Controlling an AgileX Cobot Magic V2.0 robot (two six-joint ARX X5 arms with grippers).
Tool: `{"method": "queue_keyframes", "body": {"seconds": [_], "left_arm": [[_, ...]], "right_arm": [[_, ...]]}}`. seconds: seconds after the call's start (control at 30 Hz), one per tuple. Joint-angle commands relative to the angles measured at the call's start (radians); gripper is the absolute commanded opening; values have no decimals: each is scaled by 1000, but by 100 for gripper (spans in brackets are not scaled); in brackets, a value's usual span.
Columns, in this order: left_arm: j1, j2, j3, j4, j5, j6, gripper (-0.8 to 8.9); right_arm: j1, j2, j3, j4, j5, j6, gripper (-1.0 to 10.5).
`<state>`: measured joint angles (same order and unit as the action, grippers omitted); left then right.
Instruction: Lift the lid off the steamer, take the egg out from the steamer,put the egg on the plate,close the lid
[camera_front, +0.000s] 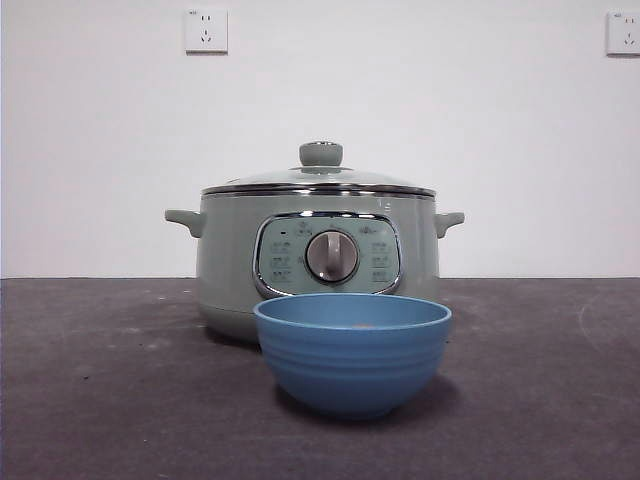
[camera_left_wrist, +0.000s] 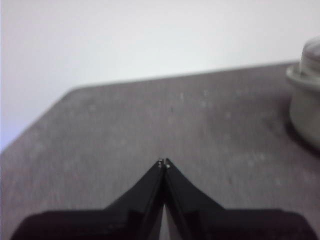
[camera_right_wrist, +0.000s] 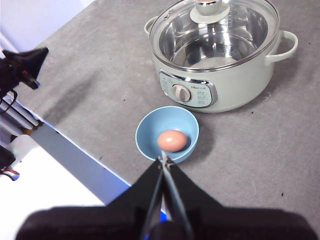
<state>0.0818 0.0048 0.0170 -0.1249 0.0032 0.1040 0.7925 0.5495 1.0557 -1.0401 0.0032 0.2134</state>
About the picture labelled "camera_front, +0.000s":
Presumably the pale green electric steamer pot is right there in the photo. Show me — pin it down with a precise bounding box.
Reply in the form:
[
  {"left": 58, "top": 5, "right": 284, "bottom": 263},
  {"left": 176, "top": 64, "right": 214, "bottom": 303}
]
[{"left": 164, "top": 187, "right": 465, "bottom": 344}]

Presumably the blue ribbed bowl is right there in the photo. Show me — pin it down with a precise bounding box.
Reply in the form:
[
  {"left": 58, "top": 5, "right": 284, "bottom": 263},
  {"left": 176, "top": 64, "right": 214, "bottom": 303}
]
[{"left": 252, "top": 293, "right": 453, "bottom": 421}]

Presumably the white wall socket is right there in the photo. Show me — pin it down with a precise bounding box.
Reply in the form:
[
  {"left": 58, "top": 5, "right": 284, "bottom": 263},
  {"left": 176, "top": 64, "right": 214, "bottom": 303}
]
[
  {"left": 185, "top": 8, "right": 229, "bottom": 55},
  {"left": 606, "top": 10, "right": 640, "bottom": 57}
]

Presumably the glass lid with green knob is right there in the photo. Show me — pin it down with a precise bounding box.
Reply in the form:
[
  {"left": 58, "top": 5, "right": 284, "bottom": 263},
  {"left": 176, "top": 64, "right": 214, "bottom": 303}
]
[{"left": 201, "top": 141, "right": 435, "bottom": 198}]

